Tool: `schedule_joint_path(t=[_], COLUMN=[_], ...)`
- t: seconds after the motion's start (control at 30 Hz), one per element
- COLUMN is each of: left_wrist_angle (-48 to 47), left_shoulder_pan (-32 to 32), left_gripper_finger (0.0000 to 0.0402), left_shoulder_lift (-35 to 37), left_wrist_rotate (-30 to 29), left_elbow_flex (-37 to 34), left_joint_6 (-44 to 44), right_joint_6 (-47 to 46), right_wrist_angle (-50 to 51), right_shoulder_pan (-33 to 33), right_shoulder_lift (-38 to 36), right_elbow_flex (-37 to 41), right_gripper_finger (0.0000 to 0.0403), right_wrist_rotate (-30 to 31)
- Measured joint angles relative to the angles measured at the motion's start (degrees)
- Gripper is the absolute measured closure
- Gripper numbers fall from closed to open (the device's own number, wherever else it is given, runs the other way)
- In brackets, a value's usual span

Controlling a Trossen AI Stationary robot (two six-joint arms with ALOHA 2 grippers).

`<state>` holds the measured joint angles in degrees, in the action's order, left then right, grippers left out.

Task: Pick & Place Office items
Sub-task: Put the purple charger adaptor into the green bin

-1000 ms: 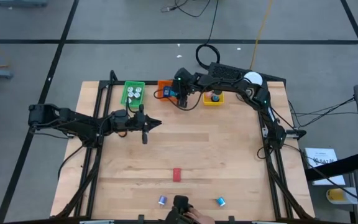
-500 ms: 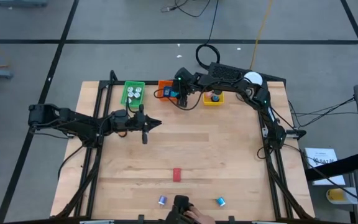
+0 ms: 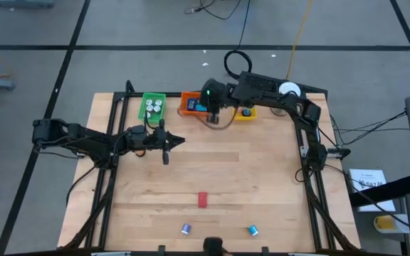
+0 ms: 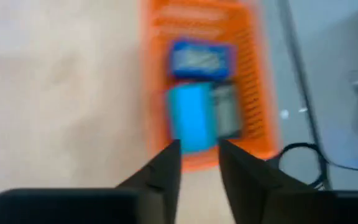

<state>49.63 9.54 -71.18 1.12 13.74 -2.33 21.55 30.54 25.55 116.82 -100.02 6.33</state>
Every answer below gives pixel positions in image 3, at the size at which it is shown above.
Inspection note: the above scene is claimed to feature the yellow hanging cable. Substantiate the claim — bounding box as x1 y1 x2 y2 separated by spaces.
285 0 315 81

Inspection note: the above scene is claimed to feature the yellow plastic basket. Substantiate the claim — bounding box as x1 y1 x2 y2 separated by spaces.
232 106 258 122

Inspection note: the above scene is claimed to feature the white paper sheet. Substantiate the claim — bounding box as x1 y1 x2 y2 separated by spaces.
347 169 397 213

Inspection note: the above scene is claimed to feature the orange plastic basket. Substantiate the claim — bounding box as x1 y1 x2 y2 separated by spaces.
178 91 209 117

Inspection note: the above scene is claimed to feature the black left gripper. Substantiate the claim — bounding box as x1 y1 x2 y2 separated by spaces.
126 119 186 166

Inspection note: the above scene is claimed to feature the black metal table frame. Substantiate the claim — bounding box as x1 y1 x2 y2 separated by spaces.
57 80 362 256

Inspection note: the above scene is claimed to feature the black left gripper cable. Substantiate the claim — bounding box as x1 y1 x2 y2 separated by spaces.
142 112 157 134

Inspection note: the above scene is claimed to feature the white yellow container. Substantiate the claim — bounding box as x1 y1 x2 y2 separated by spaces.
372 214 410 235

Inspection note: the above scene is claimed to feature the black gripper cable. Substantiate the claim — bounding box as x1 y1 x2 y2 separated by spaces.
142 112 157 134
196 112 241 131

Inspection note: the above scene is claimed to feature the black mesh computer case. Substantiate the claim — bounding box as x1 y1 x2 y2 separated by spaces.
236 70 329 99

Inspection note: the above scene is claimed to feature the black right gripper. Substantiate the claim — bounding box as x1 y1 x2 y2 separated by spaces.
199 78 233 125

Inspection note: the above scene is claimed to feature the black flat bar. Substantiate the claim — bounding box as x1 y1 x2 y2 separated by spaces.
349 173 410 208

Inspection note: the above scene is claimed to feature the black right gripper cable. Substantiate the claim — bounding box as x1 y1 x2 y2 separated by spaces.
196 112 241 131

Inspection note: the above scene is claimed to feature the white mushroom lamp brass base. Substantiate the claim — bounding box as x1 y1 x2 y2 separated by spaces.
270 81 302 117

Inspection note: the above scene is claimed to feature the red eraser block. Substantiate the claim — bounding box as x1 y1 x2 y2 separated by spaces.
197 191 209 209

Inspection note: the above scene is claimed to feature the green plastic basket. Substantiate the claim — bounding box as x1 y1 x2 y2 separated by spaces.
137 92 167 124

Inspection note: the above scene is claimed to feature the black coiled floor cable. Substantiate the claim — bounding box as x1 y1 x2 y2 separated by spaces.
183 0 254 81

